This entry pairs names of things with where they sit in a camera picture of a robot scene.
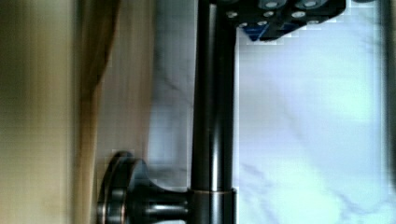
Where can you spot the black gripper finger with screws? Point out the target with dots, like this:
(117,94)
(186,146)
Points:
(268,20)

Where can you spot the black drawer handle bar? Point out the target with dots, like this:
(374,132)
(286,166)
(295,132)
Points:
(128,196)

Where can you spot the light wooden drawer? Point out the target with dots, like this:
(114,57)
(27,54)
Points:
(75,89)

